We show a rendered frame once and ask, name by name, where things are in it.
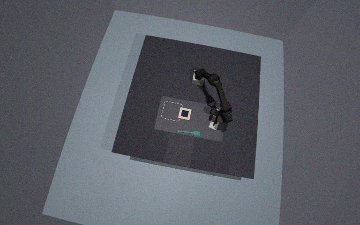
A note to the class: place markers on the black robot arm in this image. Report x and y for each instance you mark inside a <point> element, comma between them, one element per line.
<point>225,106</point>

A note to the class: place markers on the dark grey flat mat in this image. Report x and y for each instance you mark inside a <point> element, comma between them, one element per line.
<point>200,118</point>

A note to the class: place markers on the white tile with black centre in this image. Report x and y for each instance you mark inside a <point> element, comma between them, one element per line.
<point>184,113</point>

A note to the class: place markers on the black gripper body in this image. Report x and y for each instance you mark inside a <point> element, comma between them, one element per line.
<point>214,112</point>

